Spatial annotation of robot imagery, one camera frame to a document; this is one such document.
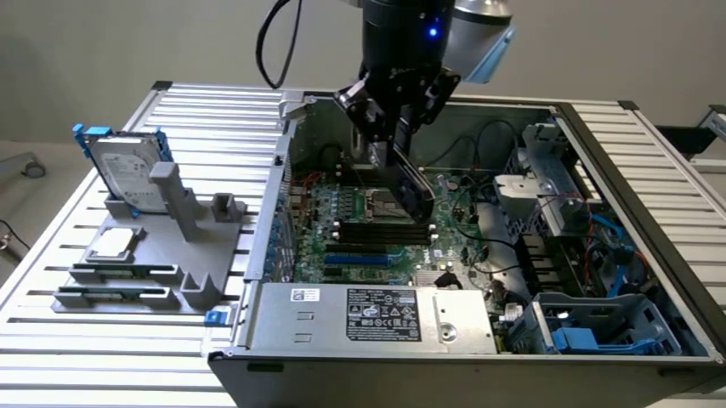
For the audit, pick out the hard disk with blue bracket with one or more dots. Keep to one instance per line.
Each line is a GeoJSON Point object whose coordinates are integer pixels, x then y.
{"type": "Point", "coordinates": [121, 170]}

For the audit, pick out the silver CPU chip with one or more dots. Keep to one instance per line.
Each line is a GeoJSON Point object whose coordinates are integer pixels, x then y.
{"type": "Point", "coordinates": [116, 243]}

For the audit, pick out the black RAM slot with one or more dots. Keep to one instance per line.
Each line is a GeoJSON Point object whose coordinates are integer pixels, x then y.
{"type": "Point", "coordinates": [368, 229]}
{"type": "Point", "coordinates": [368, 224]}
{"type": "Point", "coordinates": [368, 235]}
{"type": "Point", "coordinates": [368, 240]}

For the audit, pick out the grey disk bay blue latch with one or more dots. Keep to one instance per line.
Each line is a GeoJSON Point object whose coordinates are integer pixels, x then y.
{"type": "Point", "coordinates": [600, 314]}

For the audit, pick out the open black PC case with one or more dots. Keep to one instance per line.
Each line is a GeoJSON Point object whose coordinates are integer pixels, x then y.
{"type": "Point", "coordinates": [453, 382]}

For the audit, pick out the small blue plastic clip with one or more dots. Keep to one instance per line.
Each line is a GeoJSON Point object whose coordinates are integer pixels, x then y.
{"type": "Point", "coordinates": [215, 318]}

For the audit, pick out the CPU socket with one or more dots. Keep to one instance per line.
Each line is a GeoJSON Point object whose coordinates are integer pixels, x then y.
{"type": "Point", "coordinates": [373, 205]}

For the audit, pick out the silver metal drive cage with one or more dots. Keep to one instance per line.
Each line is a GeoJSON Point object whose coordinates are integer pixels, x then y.
{"type": "Point", "coordinates": [544, 187]}

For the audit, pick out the silver chipset heatsink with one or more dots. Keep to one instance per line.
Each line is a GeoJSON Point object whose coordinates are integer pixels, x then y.
{"type": "Point", "coordinates": [431, 278]}

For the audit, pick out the silver power supply unit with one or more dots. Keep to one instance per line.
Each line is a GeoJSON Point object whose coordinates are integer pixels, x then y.
{"type": "Point", "coordinates": [317, 327]}

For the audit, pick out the grey parts rack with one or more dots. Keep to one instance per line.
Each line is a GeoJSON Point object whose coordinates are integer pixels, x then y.
{"type": "Point", "coordinates": [164, 255]}

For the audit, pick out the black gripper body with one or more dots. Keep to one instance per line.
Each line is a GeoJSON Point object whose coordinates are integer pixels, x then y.
{"type": "Point", "coordinates": [403, 38]}

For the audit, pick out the grey caster wheel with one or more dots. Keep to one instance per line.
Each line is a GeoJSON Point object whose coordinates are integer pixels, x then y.
{"type": "Point", "coordinates": [33, 168]}

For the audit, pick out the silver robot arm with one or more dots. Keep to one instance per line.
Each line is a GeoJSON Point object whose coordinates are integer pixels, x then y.
{"type": "Point", "coordinates": [476, 34]}

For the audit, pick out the black metal frame bracket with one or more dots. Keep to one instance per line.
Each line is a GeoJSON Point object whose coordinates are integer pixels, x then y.
{"type": "Point", "coordinates": [683, 136]}

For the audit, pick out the green RAM stick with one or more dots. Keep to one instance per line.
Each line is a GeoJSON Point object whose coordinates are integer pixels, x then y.
{"type": "Point", "coordinates": [113, 292]}
{"type": "Point", "coordinates": [121, 269]}

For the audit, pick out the green motherboard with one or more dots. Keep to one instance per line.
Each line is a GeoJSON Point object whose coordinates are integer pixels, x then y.
{"type": "Point", "coordinates": [456, 221]}

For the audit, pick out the black expansion slot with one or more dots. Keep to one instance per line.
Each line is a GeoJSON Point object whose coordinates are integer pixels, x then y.
{"type": "Point", "coordinates": [357, 248]}

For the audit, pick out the blue expansion slot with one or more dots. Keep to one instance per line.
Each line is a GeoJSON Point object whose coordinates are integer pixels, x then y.
{"type": "Point", "coordinates": [353, 258]}

